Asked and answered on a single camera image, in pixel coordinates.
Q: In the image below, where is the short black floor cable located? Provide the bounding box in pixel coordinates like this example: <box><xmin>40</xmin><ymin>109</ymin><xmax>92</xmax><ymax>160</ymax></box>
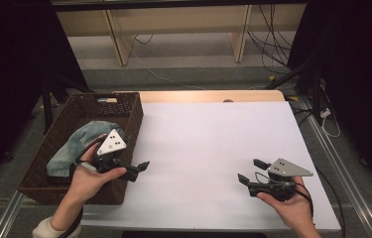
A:
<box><xmin>134</xmin><ymin>34</ymin><xmax>154</xmax><ymax>47</ymax></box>

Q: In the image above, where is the bundle of black cables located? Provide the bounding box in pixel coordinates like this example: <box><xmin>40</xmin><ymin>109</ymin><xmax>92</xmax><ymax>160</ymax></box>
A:
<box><xmin>246</xmin><ymin>4</ymin><xmax>295</xmax><ymax>75</ymax></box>

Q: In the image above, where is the white power plug with cable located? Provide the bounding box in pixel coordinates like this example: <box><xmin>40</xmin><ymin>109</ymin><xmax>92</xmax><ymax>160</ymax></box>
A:
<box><xmin>319</xmin><ymin>107</ymin><xmax>342</xmax><ymax>139</ymax></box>

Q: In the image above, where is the black metal stand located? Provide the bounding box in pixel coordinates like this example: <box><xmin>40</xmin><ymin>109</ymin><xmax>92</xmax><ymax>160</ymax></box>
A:
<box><xmin>265</xmin><ymin>60</ymin><xmax>325</xmax><ymax>125</ymax></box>
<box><xmin>39</xmin><ymin>70</ymin><xmax>93</xmax><ymax>135</ymax></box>

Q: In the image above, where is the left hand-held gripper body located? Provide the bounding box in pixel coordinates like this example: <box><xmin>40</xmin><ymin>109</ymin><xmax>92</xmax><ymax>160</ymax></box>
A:
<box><xmin>92</xmin><ymin>129</ymin><xmax>140</xmax><ymax>182</ymax></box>

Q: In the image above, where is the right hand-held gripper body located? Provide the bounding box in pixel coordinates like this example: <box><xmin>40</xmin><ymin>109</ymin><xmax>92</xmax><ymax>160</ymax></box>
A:
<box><xmin>248</xmin><ymin>158</ymin><xmax>314</xmax><ymax>202</ymax></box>

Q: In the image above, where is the thin grey floor cable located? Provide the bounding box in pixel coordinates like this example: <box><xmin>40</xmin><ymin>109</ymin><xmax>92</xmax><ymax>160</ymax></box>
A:
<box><xmin>129</xmin><ymin>35</ymin><xmax>209</xmax><ymax>91</ymax></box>

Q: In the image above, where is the person's right hand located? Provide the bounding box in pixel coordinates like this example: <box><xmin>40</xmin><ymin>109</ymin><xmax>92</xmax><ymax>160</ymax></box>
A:
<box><xmin>256</xmin><ymin>176</ymin><xmax>317</xmax><ymax>230</ymax></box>

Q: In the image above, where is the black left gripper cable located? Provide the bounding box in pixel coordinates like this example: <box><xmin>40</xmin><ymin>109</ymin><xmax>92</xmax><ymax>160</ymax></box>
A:
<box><xmin>58</xmin><ymin>136</ymin><xmax>107</xmax><ymax>238</ymax></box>

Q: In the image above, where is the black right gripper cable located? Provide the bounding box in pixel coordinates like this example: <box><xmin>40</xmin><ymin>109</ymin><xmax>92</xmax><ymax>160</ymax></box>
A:
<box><xmin>292</xmin><ymin>168</ymin><xmax>346</xmax><ymax>238</ymax></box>

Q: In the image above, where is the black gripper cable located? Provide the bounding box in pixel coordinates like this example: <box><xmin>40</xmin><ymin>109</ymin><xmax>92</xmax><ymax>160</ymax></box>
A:
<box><xmin>58</xmin><ymin>136</ymin><xmax>107</xmax><ymax>238</ymax></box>
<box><xmin>292</xmin><ymin>168</ymin><xmax>346</xmax><ymax>238</ymax></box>

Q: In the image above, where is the aluminium rail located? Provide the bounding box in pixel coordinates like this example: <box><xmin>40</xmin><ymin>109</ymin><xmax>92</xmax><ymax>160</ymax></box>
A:
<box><xmin>300</xmin><ymin>97</ymin><xmax>372</xmax><ymax>238</ymax></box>
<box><xmin>0</xmin><ymin>190</ymin><xmax>27</xmax><ymax>238</ymax></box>

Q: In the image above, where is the brown wicker basket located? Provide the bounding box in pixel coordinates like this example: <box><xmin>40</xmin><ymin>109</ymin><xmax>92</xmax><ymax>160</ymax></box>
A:
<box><xmin>17</xmin><ymin>91</ymin><xmax>145</xmax><ymax>206</ymax></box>

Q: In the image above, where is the light blue denim garment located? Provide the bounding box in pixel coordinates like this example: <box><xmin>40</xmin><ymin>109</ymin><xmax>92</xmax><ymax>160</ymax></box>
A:
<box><xmin>46</xmin><ymin>120</ymin><xmax>127</xmax><ymax>179</ymax></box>

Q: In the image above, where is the person's left hand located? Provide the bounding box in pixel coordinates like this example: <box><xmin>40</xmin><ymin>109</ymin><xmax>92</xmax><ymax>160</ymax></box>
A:
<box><xmin>63</xmin><ymin>133</ymin><xmax>128</xmax><ymax>206</ymax></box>

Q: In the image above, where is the black curtain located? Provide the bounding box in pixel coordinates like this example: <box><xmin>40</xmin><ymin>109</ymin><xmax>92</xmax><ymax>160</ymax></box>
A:
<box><xmin>0</xmin><ymin>0</ymin><xmax>90</xmax><ymax>196</ymax></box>
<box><xmin>287</xmin><ymin>0</ymin><xmax>372</xmax><ymax>202</ymax></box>

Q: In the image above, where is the light wooden bench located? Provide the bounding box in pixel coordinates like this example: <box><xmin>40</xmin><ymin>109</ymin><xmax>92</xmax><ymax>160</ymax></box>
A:
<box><xmin>55</xmin><ymin>4</ymin><xmax>308</xmax><ymax>67</ymax></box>

